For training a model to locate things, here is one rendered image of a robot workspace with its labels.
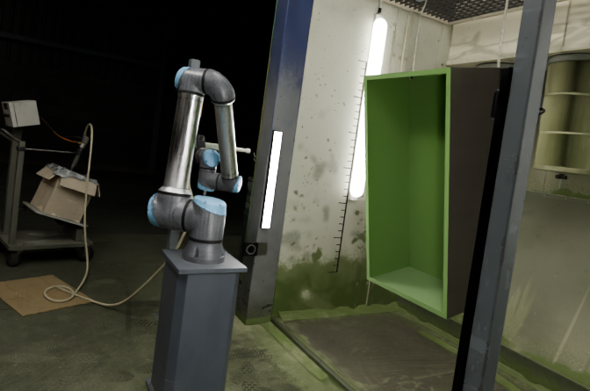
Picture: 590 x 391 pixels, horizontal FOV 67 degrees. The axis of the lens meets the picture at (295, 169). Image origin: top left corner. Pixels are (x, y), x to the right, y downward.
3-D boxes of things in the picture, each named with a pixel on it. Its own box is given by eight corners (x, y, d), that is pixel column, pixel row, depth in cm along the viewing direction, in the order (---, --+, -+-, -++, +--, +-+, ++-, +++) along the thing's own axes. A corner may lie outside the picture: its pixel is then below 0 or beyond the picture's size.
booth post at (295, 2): (234, 314, 304) (279, -26, 292) (258, 313, 312) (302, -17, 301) (245, 325, 288) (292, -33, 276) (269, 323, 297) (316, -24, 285)
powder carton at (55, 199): (19, 199, 376) (40, 156, 383) (69, 213, 405) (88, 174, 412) (36, 212, 338) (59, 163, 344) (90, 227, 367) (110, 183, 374)
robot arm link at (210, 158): (203, 167, 230) (205, 148, 230) (196, 165, 241) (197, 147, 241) (219, 169, 235) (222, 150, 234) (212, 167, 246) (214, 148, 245)
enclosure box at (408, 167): (408, 266, 285) (409, 75, 266) (492, 300, 234) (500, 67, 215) (366, 278, 268) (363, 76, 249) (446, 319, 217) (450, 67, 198)
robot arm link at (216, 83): (236, 67, 202) (244, 185, 242) (211, 64, 205) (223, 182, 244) (227, 77, 193) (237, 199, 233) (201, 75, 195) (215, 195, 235)
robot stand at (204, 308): (159, 422, 182) (178, 269, 179) (145, 382, 209) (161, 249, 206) (229, 409, 198) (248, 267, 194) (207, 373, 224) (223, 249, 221)
